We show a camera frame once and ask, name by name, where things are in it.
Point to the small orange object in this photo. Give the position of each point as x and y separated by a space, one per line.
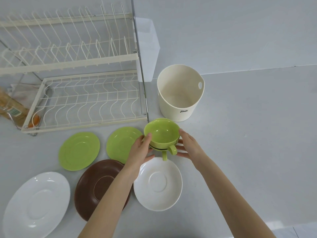
36 119

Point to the green saucer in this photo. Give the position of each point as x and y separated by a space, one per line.
121 143
79 151

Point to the person's right thumb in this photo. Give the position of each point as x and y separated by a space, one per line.
183 154

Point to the green cup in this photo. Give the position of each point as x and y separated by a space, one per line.
164 156
161 131

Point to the small white saucer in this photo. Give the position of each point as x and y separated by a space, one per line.
158 185

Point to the large white saucer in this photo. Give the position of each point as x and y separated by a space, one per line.
37 205

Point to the cream plastic bucket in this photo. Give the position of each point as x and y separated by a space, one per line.
173 109

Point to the person's left middle finger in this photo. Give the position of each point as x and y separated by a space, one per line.
140 142

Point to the person's left hand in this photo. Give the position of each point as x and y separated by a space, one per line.
138 156

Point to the clear plastic food packet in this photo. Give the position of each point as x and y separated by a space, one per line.
12 109

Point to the person's right forearm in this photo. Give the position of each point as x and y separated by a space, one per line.
230 200

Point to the translucent plastic cutlery holder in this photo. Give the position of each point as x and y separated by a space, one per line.
149 47

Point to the person's right hand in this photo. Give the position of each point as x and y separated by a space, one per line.
194 148

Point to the beige cloth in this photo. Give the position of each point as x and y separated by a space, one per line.
24 94

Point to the brown saucer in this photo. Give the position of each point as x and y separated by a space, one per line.
94 185

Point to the person's left forearm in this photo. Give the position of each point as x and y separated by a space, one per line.
109 205

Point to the person's left thumb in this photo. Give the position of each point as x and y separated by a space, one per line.
149 159

